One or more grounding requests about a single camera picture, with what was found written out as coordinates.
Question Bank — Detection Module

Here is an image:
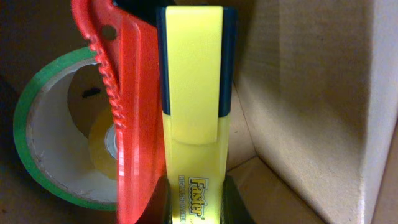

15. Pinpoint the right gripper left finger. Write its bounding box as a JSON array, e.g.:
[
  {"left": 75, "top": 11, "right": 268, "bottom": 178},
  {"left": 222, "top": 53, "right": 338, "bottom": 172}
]
[{"left": 136, "top": 176, "right": 172, "bottom": 224}]

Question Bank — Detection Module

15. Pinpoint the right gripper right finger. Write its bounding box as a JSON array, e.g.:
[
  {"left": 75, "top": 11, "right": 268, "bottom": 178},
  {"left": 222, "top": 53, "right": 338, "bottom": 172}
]
[{"left": 221, "top": 175, "right": 255, "bottom": 224}]

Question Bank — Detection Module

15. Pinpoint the small yellow tape roll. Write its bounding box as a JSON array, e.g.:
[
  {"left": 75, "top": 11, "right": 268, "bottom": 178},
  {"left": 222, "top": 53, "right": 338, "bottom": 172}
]
[{"left": 88, "top": 108, "right": 117, "bottom": 180}]

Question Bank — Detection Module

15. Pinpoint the green tape roll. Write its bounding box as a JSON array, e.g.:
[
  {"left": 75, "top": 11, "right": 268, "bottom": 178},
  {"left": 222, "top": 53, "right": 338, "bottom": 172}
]
[{"left": 13, "top": 47, "right": 116, "bottom": 211}]

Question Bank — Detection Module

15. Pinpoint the brown cardboard box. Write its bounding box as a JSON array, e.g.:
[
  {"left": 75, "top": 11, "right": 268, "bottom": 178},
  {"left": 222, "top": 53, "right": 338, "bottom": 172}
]
[{"left": 1, "top": 1, "right": 397, "bottom": 223}]

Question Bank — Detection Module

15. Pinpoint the orange utility knife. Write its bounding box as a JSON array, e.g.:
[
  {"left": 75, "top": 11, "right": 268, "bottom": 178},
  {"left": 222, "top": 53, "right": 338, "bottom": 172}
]
[{"left": 71, "top": 0, "right": 165, "bottom": 223}]

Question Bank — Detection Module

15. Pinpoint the yellow highlighter pen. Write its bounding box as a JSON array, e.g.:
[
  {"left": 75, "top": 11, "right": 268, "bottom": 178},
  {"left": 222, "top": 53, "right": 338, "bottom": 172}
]
[{"left": 157, "top": 5, "right": 237, "bottom": 224}]

